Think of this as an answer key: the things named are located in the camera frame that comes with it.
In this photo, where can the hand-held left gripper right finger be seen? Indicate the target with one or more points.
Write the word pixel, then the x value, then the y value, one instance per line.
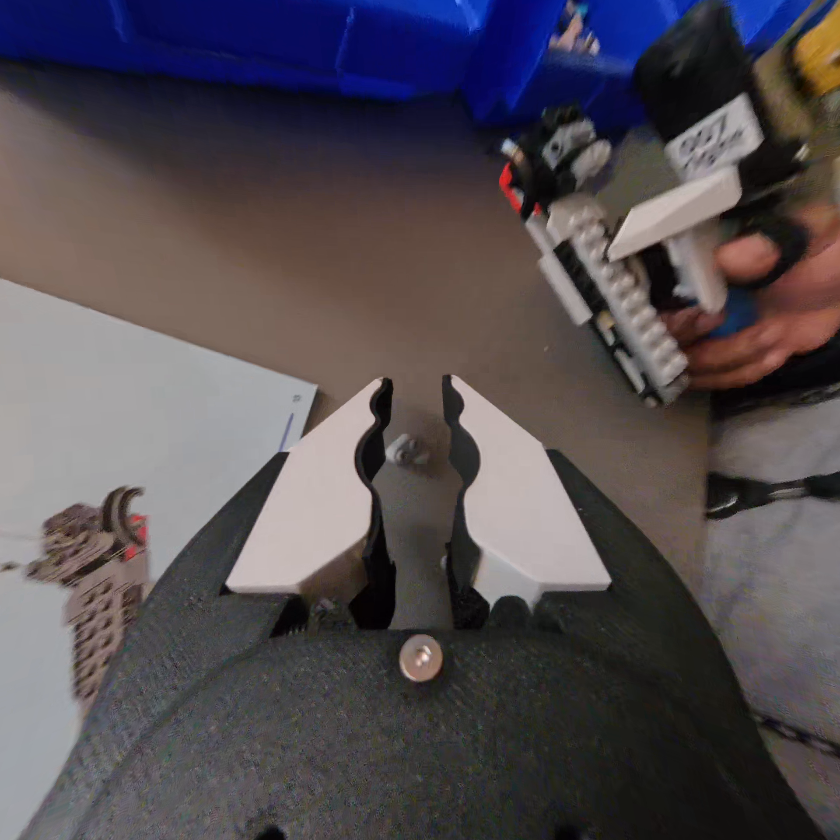
pixel 531 525

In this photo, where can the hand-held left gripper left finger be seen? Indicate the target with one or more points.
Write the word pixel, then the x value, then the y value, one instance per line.
pixel 308 525

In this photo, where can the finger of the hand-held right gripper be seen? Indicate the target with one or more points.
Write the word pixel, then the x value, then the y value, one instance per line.
pixel 676 216

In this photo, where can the grey toy brick model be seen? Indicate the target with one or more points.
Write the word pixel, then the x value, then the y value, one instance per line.
pixel 630 295

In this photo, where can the small grey toy brick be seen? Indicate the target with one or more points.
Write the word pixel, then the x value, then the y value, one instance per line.
pixel 407 451

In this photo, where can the blue plastic bin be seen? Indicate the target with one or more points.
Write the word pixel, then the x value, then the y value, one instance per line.
pixel 229 33
pixel 512 85

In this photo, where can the person's right forearm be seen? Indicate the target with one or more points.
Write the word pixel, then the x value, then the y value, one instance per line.
pixel 787 390

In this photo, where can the person's right hand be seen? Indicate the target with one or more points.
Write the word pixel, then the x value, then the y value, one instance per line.
pixel 800 315

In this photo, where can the pile of grey white toy bricks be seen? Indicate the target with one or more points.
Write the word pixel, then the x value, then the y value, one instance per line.
pixel 577 33

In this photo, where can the black round badge reel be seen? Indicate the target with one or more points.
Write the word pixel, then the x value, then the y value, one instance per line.
pixel 722 495

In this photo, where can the toy instruction booklet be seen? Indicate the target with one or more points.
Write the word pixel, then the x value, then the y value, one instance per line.
pixel 131 394

